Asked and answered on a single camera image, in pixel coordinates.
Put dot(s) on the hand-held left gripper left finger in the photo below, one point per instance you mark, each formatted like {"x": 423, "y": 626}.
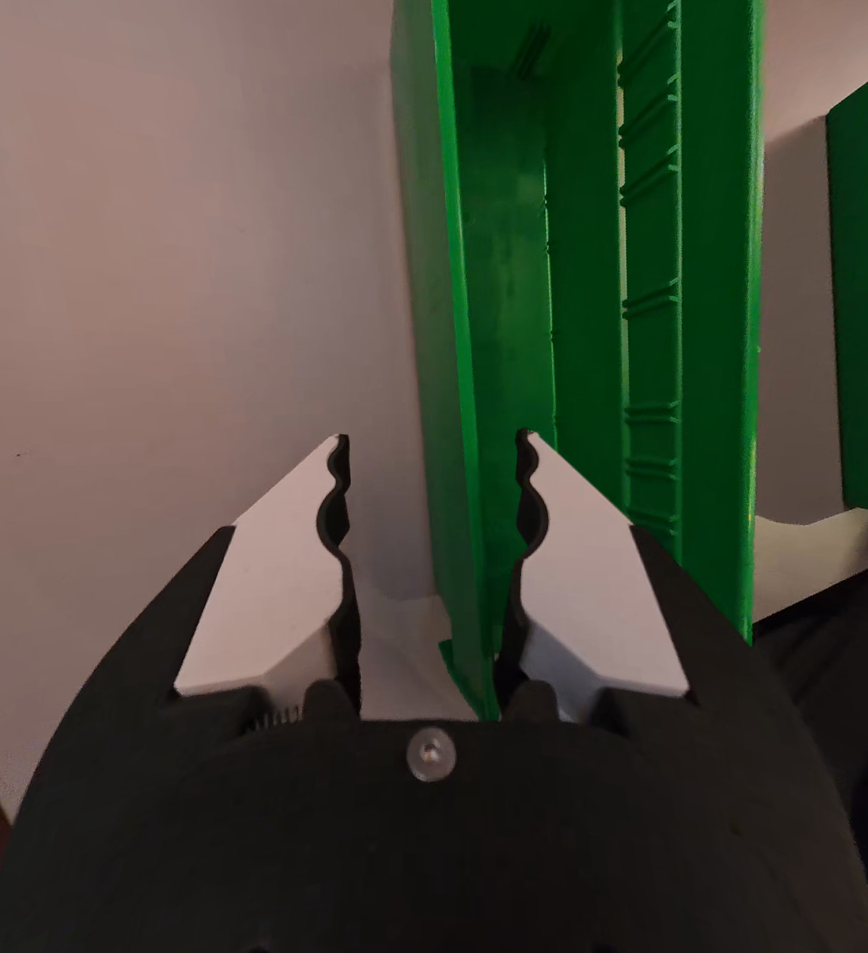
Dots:
{"x": 270, "y": 595}

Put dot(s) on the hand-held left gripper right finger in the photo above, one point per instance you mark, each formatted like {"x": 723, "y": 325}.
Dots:
{"x": 597, "y": 595}

